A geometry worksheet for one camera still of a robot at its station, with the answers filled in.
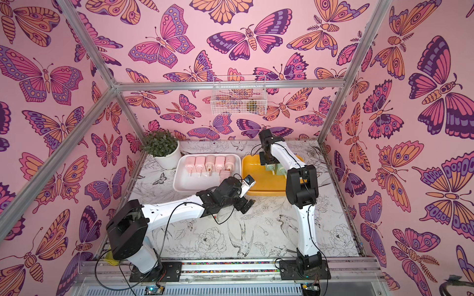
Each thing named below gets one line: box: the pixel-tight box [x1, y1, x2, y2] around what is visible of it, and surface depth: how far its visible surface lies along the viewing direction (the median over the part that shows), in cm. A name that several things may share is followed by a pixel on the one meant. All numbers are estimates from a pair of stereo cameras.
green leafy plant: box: [141, 128, 179, 158], surface depth 97 cm
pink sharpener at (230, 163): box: [225, 154, 236, 173], surface depth 102 cm
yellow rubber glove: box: [104, 246, 120, 266], surface depth 78 cm
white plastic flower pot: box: [154, 140, 181, 170], surface depth 104 cm
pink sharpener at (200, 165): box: [194, 156, 207, 177], surface depth 105 cm
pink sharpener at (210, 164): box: [204, 154, 217, 177], surface depth 102 cm
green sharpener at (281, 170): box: [276, 163, 287, 179], surface depth 100 cm
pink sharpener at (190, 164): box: [185, 156, 197, 177], surface depth 104 cm
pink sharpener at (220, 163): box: [214, 155, 226, 176], surface depth 103 cm
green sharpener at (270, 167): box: [264, 163, 276, 176], surface depth 99 cm
